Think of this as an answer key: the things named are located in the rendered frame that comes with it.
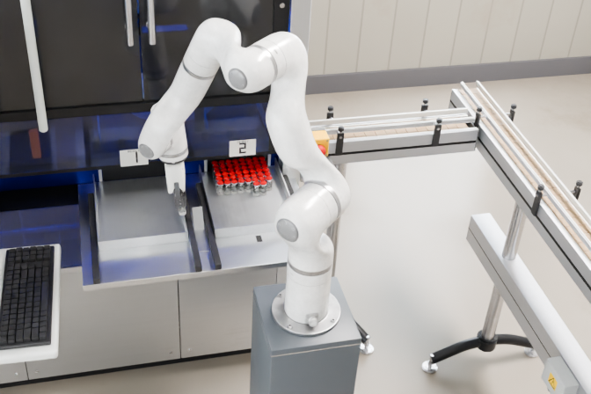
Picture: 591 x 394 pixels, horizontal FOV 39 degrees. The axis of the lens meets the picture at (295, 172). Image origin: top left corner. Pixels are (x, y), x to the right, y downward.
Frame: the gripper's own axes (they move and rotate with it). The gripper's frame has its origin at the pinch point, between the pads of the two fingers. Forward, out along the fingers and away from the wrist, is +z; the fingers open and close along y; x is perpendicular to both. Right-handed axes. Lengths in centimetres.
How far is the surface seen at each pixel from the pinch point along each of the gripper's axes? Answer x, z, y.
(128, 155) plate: -15.3, -2.4, -20.6
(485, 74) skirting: 177, 120, -242
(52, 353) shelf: -36, 18, 38
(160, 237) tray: -7.0, 10.1, 4.6
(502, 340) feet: 114, 101, -18
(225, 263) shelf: 11.3, 14.4, 14.2
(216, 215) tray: 9.6, 14.6, -8.1
